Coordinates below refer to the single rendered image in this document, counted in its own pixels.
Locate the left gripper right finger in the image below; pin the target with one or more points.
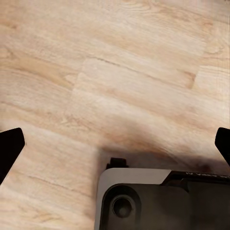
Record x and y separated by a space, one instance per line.
222 142

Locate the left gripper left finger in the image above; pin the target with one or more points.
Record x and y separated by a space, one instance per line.
11 144

